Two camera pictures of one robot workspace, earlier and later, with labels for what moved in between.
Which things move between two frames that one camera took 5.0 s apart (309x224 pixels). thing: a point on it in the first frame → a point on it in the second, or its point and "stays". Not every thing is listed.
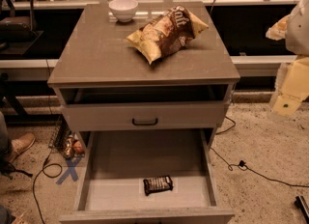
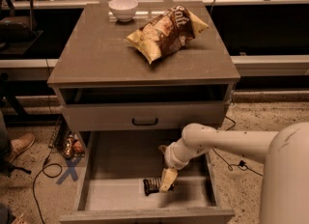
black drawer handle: x=144 y=124 stays
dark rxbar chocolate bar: x=156 y=184 stays
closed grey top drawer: x=128 y=117 stays
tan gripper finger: x=279 y=30 → x=163 y=148
